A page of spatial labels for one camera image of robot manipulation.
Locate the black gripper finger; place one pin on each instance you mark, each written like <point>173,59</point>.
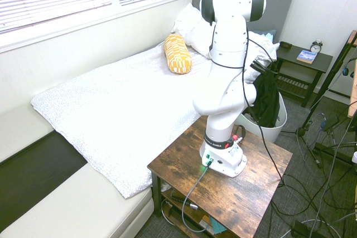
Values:
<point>265,66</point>
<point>259,68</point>

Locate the black clothing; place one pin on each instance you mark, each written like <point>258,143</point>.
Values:
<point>266,101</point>

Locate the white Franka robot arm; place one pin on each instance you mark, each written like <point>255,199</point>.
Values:
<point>228,68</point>

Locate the white perforated laundry basket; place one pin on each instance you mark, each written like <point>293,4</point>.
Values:
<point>280,121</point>

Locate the crumpled white blanket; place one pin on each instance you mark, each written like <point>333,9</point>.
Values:
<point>262,48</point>

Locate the small black digital clock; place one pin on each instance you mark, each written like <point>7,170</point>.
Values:
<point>286,45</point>

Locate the black nightstand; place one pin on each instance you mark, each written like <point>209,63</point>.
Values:
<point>304,68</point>

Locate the blue paperback book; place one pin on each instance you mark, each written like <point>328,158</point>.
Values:
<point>306,56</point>

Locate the black twin-bell alarm clock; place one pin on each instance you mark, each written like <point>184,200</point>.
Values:
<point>316,47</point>

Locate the blue headphones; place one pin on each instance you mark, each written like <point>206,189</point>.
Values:
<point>346,69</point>

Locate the yellow patterned bolster pillow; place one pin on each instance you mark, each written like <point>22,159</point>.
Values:
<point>178,54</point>

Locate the black power adapter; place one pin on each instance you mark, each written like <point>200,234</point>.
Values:
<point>330,121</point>

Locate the light wooden desk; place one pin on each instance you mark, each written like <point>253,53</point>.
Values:
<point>353,96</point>

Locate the rustic wooden side table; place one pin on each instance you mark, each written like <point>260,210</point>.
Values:
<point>231,193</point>

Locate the white cup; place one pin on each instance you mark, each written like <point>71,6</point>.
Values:
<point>354,157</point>

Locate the white dotted bedspread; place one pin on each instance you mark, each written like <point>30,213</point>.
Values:
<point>111,104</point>

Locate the grey metal connector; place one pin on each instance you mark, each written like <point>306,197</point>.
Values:
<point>192,206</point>

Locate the teal paper sheet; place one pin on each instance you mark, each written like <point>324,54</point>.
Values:
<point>217,227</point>

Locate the cream upholstered bench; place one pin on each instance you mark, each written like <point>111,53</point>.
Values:
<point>78,207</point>

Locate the black boom camera stand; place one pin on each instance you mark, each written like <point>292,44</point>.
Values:
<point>332,82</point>

